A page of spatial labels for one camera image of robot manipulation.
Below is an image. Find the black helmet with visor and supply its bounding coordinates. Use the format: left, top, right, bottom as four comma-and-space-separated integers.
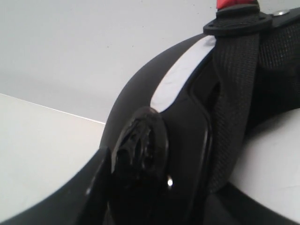
3, 0, 300, 225

